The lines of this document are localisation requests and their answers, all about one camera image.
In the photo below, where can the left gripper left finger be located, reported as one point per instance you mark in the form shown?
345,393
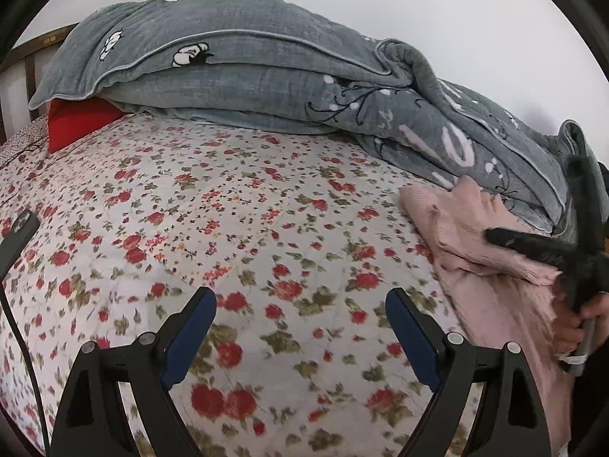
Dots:
91,419

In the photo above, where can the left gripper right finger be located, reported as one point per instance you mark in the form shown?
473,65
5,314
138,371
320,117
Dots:
510,419

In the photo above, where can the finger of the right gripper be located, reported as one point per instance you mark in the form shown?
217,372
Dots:
586,203
533,246

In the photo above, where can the pink knit sweater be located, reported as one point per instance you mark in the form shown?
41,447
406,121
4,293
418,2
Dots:
498,295

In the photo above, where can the right hand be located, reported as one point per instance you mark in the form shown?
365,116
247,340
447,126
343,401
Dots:
566,330

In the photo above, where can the black smartphone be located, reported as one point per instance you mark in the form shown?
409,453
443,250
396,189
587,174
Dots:
17,238

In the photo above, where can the floral bed sheet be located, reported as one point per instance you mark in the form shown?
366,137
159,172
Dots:
300,237

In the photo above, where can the red pillow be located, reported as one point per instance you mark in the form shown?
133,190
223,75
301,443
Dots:
69,121

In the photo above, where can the dark wooden headboard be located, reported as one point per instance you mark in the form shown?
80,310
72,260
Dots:
21,72

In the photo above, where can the grey floral quilt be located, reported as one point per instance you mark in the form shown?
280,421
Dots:
274,66

